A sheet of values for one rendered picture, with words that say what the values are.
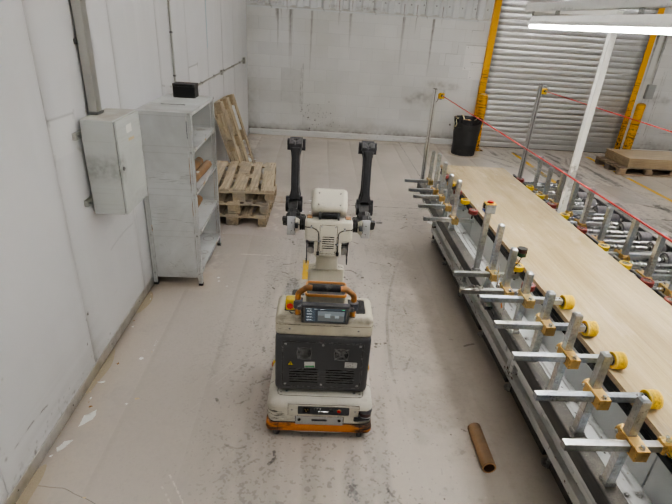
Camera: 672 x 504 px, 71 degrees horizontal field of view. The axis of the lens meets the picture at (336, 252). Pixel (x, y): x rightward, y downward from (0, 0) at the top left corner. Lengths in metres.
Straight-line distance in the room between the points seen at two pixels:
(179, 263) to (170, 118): 1.28
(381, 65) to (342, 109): 1.16
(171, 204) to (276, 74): 6.39
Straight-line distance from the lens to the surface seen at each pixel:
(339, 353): 2.75
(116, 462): 3.12
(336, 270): 2.89
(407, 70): 10.36
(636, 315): 3.13
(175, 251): 4.43
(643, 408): 2.07
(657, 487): 2.44
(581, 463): 2.39
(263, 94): 10.34
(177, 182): 4.17
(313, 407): 2.89
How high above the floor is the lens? 2.27
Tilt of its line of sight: 26 degrees down
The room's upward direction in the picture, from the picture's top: 4 degrees clockwise
